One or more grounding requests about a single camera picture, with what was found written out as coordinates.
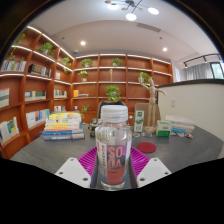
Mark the branched ceiling lamp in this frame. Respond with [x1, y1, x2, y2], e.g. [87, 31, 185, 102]
[104, 0, 160, 22]

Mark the clear plastic drink bottle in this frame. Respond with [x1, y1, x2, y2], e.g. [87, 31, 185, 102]
[94, 104, 133, 191]

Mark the window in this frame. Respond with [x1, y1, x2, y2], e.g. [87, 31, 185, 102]
[210, 61, 224, 80]

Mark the wooden shelf unit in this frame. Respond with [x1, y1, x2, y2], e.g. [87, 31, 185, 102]
[0, 24, 174, 160]

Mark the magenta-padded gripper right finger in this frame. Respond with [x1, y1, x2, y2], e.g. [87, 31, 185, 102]
[130, 146, 173, 189]

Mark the tall green white carton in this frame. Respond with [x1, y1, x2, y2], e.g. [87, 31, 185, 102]
[133, 109, 145, 133]

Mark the grey curtain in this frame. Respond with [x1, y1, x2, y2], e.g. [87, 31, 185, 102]
[185, 62, 214, 81]

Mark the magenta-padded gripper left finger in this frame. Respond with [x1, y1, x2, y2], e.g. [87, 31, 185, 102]
[54, 146, 99, 189]

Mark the dark book with orange cover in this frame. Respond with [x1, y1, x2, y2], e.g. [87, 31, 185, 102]
[87, 118, 101, 138]

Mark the small green white box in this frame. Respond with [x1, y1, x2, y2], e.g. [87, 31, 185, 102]
[155, 120, 173, 138]

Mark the black track light rail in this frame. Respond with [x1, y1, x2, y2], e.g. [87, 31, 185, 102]
[182, 53, 223, 69]

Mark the wooden artist mannequin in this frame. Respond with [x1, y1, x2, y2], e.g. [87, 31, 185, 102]
[139, 74, 167, 134]

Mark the flat round red coaster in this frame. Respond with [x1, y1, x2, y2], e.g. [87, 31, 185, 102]
[136, 141, 157, 154]

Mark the stack of colourful books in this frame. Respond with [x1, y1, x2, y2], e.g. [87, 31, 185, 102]
[41, 111, 86, 141]

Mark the stack of white boxes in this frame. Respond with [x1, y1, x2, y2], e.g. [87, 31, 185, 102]
[164, 114, 196, 134]

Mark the tan chair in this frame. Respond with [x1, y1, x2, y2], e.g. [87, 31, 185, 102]
[134, 102, 161, 128]

